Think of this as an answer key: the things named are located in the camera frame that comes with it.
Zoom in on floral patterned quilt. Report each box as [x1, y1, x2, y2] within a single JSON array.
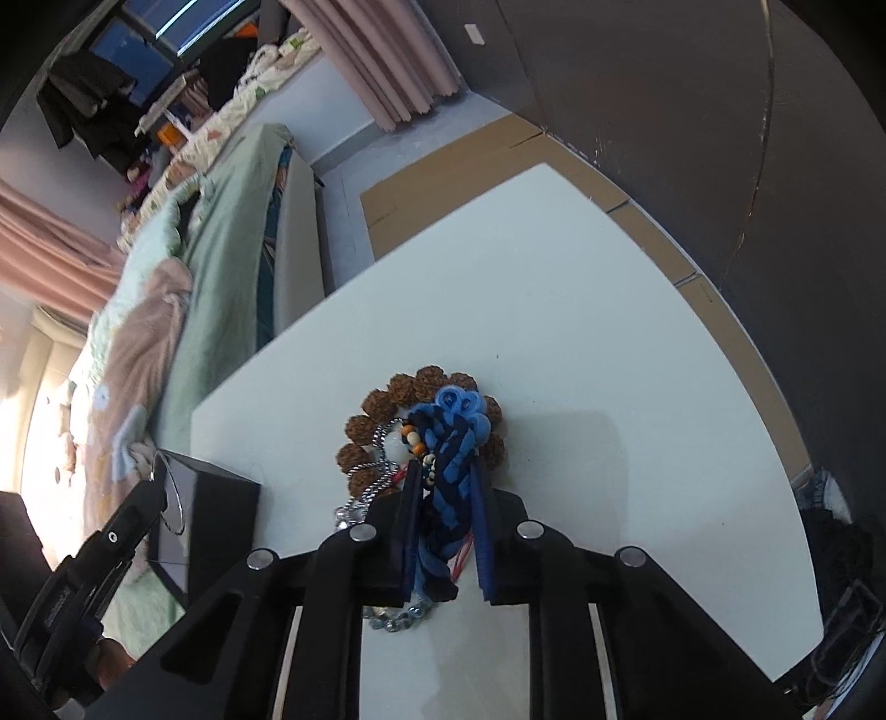
[[116, 33, 321, 240]]

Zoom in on window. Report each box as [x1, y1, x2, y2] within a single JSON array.
[[89, 0, 259, 79]]

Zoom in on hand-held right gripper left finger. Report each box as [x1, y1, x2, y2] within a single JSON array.
[[83, 460, 425, 720]]

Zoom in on black jewelry box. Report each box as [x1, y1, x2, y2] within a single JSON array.
[[151, 450, 262, 610]]

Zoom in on small orange white bead strand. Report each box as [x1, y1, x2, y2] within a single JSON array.
[[401, 425, 437, 492]]

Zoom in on brown seed bead bracelet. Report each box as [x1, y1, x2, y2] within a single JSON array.
[[337, 370, 506, 500]]

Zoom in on person's left hand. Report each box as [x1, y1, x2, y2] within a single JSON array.
[[89, 635, 138, 695]]

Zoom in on thin metal bangle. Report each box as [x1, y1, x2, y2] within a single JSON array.
[[153, 450, 187, 537]]

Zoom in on brown cardboard sheet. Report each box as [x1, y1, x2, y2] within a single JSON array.
[[360, 112, 812, 489]]

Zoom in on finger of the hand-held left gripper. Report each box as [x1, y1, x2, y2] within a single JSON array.
[[76, 477, 168, 575]]

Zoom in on grey bed frame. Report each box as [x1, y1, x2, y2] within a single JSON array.
[[266, 148, 338, 347]]

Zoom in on blue braided rope bracelet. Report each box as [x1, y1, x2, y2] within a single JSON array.
[[405, 385, 494, 602]]

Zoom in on pink curtain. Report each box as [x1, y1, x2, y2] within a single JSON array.
[[0, 178, 131, 321], [280, 0, 463, 132]]

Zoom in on dark hanging clothes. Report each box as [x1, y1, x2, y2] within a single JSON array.
[[36, 50, 140, 162]]

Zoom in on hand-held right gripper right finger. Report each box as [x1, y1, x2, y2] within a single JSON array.
[[472, 450, 799, 720]]

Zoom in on bed with green bedding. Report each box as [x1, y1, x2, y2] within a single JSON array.
[[20, 123, 295, 486]]

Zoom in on beige plush blanket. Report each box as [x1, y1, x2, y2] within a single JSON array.
[[100, 258, 195, 451]]

